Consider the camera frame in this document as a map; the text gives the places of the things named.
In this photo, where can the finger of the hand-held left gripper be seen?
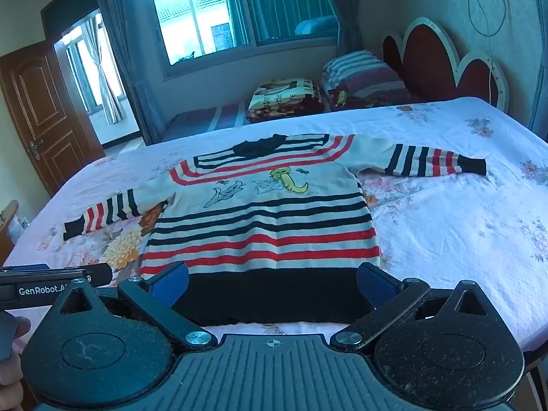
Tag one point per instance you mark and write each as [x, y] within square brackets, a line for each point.
[99, 274]

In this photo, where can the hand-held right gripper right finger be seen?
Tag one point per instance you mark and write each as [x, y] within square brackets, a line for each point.
[376, 283]

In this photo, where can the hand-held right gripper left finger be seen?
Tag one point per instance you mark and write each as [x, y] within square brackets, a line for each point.
[169, 286]

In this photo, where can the striped knit sweater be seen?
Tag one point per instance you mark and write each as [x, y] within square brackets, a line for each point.
[265, 231]

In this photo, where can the person's left hand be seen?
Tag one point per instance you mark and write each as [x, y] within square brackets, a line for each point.
[8, 376]

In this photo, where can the floral white bedspread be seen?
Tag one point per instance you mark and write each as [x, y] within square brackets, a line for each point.
[449, 222]

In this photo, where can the striped mattress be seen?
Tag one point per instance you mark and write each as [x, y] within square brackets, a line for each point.
[201, 122]

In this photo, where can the brown wooden door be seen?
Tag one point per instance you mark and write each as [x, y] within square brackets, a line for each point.
[40, 111]

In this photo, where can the white sheer curtain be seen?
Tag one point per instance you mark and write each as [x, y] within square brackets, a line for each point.
[105, 81]

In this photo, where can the folded printed blanket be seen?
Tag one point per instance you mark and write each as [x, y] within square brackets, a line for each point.
[284, 98]

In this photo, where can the striped pillow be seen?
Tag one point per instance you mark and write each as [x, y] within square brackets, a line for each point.
[364, 72]

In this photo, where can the grey-blue curtain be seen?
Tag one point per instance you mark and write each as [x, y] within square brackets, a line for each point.
[344, 13]
[124, 51]

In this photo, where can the red scalloped headboard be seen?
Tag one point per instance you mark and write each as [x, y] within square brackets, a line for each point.
[428, 64]

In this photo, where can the folded blue quilt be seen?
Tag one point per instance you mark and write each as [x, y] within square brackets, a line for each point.
[317, 25]

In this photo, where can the sliding glass window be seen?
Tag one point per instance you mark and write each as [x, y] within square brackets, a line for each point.
[239, 13]

